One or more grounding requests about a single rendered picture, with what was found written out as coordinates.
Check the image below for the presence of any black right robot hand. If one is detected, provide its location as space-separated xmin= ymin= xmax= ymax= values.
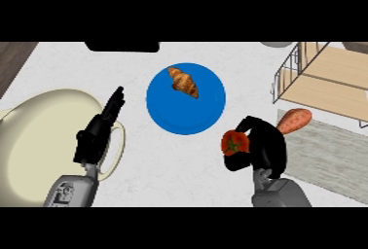
xmin=223 ymin=115 xmax=290 ymax=180

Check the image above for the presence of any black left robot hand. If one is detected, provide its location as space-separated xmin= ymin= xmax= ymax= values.
xmin=73 ymin=86 xmax=127 ymax=165

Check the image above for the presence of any red tomato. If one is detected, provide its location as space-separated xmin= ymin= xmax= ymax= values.
xmin=220 ymin=129 xmax=251 ymax=157

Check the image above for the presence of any grey placemat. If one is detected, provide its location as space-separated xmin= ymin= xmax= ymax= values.
xmin=277 ymin=108 xmax=368 ymax=206

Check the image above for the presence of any orange sweet potato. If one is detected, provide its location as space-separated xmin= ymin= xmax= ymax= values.
xmin=277 ymin=108 xmax=313 ymax=136

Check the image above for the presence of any blue round plate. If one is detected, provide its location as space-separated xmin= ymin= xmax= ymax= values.
xmin=145 ymin=62 xmax=228 ymax=136

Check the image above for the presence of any brown croissant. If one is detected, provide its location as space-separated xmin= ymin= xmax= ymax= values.
xmin=166 ymin=66 xmax=200 ymax=99

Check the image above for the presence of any black appliance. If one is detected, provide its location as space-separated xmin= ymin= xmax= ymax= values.
xmin=83 ymin=42 xmax=161 ymax=53

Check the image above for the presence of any dark wooden board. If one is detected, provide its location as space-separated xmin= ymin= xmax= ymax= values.
xmin=0 ymin=42 xmax=40 ymax=100

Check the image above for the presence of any grey round object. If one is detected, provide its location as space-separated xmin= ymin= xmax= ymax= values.
xmin=259 ymin=42 xmax=294 ymax=49

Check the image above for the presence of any brown object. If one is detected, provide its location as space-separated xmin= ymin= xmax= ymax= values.
xmin=342 ymin=42 xmax=368 ymax=54

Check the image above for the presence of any wire tiered wooden shelf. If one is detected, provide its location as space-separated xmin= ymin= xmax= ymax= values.
xmin=271 ymin=42 xmax=368 ymax=129

